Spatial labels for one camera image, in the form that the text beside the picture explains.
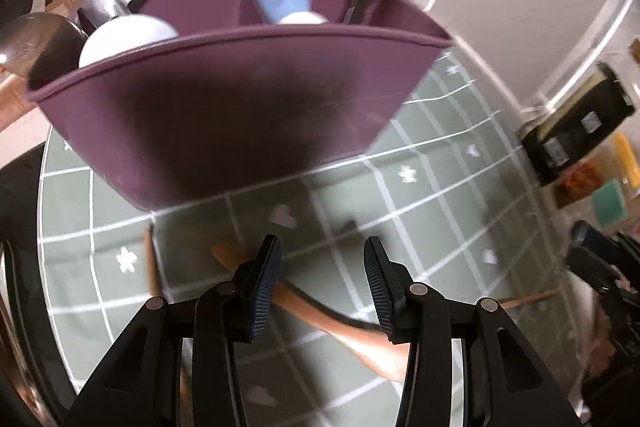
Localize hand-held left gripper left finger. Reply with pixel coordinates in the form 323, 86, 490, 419
70, 234, 282, 427

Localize green checked counter mat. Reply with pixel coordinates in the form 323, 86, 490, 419
36, 49, 593, 427

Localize black box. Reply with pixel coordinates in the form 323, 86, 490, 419
519, 62, 637, 188

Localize purple plastic utensil holder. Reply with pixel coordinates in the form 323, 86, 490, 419
27, 0, 454, 214

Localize wooden spoon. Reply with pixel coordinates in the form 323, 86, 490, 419
210, 242, 410, 383

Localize wooden chopstick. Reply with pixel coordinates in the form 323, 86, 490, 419
144, 226, 162, 299
499, 288, 562, 311

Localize clear jar with red contents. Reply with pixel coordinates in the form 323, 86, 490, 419
552, 161, 602, 208

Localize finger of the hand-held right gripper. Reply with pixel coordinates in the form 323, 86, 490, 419
571, 220, 622, 259

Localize person's right hand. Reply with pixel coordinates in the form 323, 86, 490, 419
590, 307, 619, 378

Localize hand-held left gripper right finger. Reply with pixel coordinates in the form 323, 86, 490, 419
363, 236, 581, 427

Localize yellow packet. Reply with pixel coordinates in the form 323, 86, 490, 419
612, 133, 640, 194

